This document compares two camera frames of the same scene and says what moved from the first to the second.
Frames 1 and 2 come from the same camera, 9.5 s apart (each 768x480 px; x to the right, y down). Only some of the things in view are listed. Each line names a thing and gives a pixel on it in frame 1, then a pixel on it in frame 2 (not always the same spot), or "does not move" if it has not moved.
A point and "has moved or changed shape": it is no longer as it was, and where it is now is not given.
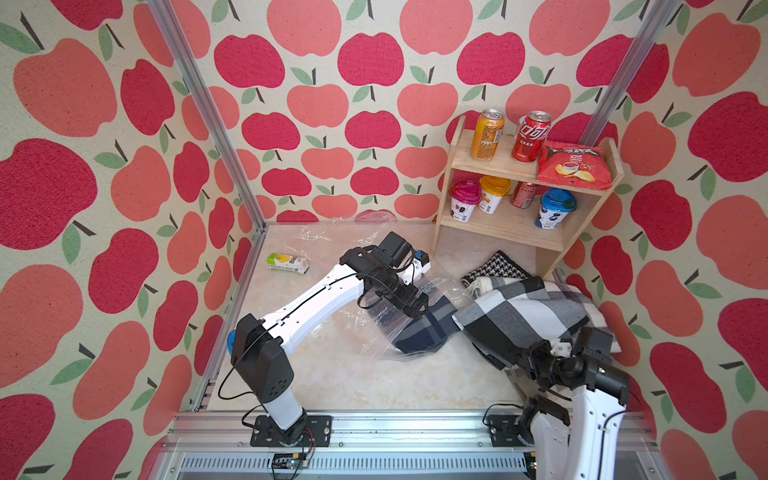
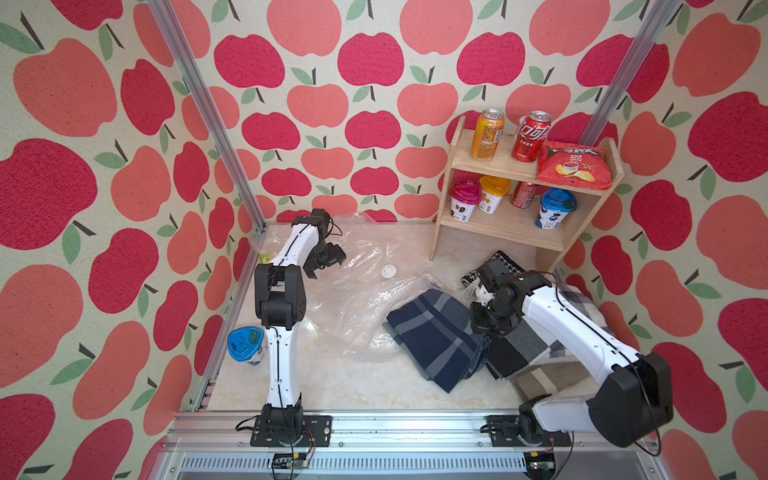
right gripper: [543, 347] to [478, 325]
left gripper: [405, 302] to [336, 255]
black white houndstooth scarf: [497, 265] does not move
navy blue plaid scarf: [429, 329] has moved or changed shape
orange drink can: [487, 134] does not move
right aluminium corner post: [624, 70] does not move
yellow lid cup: [493, 188] does not move
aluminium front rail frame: [414, 446] does not move
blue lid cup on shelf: [555, 206] does not move
